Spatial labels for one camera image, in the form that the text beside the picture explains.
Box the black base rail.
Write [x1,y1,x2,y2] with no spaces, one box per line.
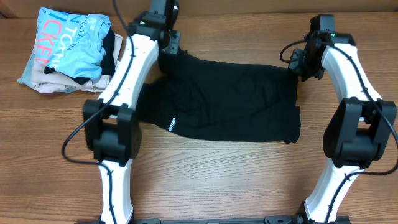
[74,212,352,224]

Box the light blue printed t-shirt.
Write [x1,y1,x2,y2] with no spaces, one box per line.
[28,7,111,82]

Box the black t-shirt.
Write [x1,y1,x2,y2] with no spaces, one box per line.
[137,50,300,144]

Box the beige folded garment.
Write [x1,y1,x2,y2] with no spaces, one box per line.
[19,33,123,94]

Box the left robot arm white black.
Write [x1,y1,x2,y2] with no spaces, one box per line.
[83,0,180,223]

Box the dark folded garment in pile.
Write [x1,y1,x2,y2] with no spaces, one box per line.
[43,28,116,85]

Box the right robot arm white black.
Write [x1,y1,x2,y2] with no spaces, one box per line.
[286,14,397,223]

